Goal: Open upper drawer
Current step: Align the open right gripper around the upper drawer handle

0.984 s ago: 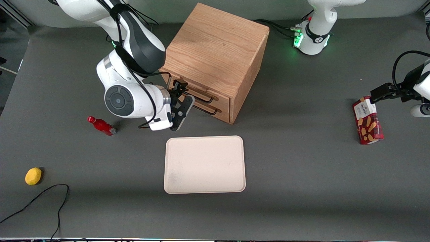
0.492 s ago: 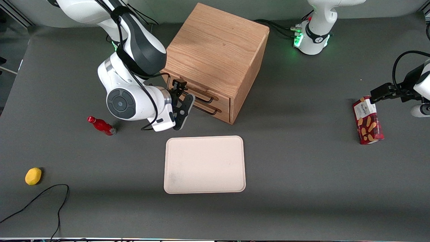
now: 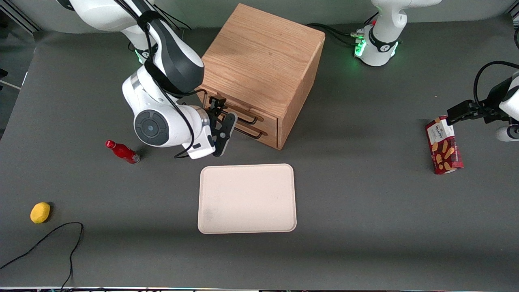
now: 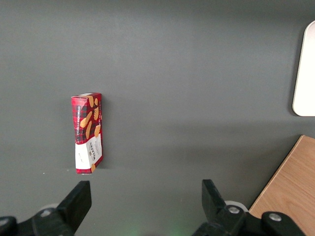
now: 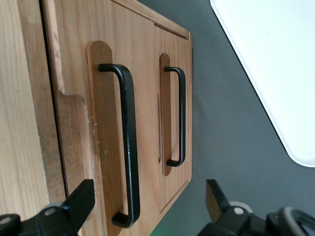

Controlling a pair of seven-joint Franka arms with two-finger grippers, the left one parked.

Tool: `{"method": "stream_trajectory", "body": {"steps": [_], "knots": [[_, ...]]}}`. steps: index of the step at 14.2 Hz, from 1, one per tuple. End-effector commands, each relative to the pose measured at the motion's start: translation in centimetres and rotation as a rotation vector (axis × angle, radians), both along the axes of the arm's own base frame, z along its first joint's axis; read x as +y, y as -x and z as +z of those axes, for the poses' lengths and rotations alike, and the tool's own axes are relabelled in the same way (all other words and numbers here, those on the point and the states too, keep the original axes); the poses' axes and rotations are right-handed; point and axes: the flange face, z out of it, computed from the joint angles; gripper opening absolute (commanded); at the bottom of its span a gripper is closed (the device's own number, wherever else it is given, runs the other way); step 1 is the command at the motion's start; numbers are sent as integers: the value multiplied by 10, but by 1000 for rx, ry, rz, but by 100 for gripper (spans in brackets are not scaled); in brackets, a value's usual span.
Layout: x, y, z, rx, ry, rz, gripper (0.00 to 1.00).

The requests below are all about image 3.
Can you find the yellow lemon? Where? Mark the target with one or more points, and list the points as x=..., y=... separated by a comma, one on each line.
x=40, y=213

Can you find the red plastic bottle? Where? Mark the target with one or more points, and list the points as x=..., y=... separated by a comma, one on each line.
x=123, y=152

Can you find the red tartan shortbread box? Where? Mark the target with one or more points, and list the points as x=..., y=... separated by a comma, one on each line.
x=445, y=148

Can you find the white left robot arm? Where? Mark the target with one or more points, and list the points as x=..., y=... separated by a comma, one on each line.
x=381, y=40

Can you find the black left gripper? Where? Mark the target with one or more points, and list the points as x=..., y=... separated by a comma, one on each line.
x=483, y=108

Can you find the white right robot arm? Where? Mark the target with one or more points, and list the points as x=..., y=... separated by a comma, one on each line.
x=152, y=127

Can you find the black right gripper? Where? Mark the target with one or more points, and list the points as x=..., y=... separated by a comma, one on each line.
x=215, y=108

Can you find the oak wooden drawer cabinet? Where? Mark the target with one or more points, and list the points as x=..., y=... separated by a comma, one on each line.
x=259, y=52

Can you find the aluminium frame rail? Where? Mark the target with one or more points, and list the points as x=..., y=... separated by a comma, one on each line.
x=24, y=18

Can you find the cream plastic tray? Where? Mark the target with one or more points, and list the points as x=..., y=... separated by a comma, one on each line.
x=247, y=198

